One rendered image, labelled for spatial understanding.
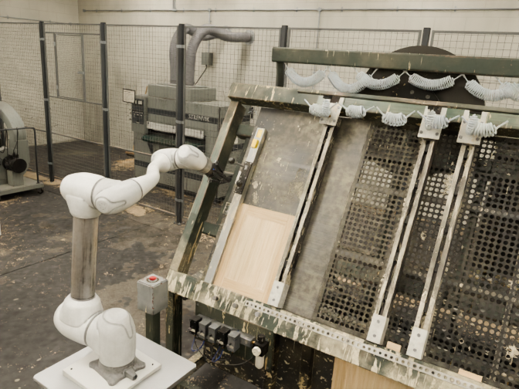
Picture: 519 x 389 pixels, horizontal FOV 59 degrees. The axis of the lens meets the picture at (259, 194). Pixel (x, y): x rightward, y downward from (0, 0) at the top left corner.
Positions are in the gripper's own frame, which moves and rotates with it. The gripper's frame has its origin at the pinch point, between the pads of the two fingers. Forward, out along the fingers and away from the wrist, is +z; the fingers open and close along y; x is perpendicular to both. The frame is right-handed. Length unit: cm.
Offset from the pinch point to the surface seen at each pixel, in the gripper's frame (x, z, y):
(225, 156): -17.0, 17.2, -18.0
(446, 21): 10, 354, -354
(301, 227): 50, 9, 14
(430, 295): 118, 12, 29
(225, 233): 5.4, 11.8, 28.1
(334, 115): 50, 5, -49
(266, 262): 34, 14, 36
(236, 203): 5.6, 11.8, 9.8
